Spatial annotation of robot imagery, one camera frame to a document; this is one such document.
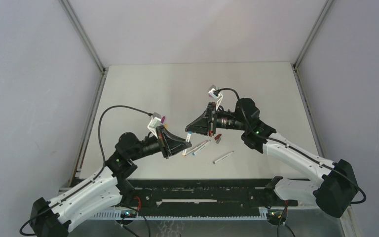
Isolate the red white pen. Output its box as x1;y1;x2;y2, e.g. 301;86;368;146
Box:
183;140;208;157

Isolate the white cable duct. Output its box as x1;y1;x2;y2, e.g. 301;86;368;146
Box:
88;208;269;221

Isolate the yellow white pen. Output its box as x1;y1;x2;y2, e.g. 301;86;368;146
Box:
182;139;192;156

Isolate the grey white pen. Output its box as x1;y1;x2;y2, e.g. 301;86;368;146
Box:
213;151;234;164

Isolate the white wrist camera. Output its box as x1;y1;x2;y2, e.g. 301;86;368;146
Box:
208;85;224;111
147;113;162;138

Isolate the black left camera cable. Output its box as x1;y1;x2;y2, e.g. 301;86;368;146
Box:
97;105;154;171

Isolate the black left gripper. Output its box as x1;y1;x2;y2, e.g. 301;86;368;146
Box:
129;124;190;160

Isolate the aluminium frame rail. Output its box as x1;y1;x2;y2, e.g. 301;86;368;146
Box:
291;0;357;237
59;0;106;184

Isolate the black right camera cable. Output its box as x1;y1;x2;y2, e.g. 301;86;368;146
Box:
214;87;367;205

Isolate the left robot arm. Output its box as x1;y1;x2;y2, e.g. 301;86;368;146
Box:
24;125;191;237

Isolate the right aluminium frame rail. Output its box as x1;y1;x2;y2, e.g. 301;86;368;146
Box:
291;0;357;237

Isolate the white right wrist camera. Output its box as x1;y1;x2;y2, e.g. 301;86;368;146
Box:
208;85;224;111

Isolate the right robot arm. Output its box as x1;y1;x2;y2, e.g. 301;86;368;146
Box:
186;98;360;218

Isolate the blue pen cap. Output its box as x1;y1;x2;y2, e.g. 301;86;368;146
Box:
186;132;191;141

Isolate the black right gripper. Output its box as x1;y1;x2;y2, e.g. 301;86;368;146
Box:
186;105;246;139

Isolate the blue white pen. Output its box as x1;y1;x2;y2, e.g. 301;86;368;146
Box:
192;140;211;156

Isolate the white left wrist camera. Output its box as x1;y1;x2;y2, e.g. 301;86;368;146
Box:
147;113;162;138

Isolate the black camera cable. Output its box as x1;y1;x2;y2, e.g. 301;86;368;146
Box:
97;105;154;171
214;87;367;205

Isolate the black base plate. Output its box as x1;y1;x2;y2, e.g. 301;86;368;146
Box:
70;178;318;217

